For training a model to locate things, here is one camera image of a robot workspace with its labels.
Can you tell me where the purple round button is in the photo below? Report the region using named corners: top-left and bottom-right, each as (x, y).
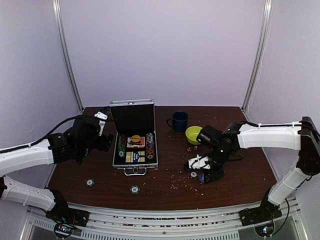
top-left (199, 173), bottom-right (205, 183)

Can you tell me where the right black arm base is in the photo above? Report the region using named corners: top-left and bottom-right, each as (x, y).
top-left (238, 200), bottom-right (283, 226)

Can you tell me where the aluminium frame post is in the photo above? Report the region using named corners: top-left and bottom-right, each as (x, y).
top-left (52, 0), bottom-right (84, 113)
top-left (242, 0), bottom-right (273, 114)

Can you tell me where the silver aluminium poker case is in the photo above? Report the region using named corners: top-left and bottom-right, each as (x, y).
top-left (109, 99), bottom-right (159, 177)

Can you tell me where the right aluminium frame post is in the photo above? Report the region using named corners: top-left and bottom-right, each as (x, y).
top-left (242, 0), bottom-right (273, 114)

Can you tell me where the lime green bowl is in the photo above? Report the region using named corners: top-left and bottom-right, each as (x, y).
top-left (185, 126), bottom-right (203, 146)

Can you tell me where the blue gold card deck box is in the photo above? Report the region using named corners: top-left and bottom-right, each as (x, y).
top-left (125, 151), bottom-right (146, 163)

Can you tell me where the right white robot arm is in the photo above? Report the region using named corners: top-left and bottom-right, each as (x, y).
top-left (184, 116), bottom-right (320, 221)

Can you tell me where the dark blue mug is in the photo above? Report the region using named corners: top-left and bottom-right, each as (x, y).
top-left (166, 111), bottom-right (189, 132)

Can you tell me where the black red triangle all-in button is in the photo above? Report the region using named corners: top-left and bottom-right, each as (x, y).
top-left (127, 137), bottom-right (136, 146)

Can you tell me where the red white card deck box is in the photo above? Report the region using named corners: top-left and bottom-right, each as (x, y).
top-left (126, 137), bottom-right (146, 149)

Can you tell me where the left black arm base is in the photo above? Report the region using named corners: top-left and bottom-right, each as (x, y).
top-left (45, 203), bottom-right (90, 227)

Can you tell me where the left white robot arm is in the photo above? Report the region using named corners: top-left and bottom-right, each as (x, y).
top-left (0, 108), bottom-right (113, 222)

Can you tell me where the yellow round button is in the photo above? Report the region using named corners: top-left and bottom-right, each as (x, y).
top-left (131, 135), bottom-right (141, 143)

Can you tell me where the green poker chip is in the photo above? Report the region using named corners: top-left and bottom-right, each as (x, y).
top-left (130, 185), bottom-right (140, 195)
top-left (85, 178), bottom-right (95, 188)

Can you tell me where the left aluminium frame post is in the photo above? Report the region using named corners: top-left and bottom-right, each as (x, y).
top-left (52, 0), bottom-right (84, 113)

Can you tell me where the green chip stack in case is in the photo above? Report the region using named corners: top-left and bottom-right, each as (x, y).
top-left (117, 134), bottom-right (126, 158)

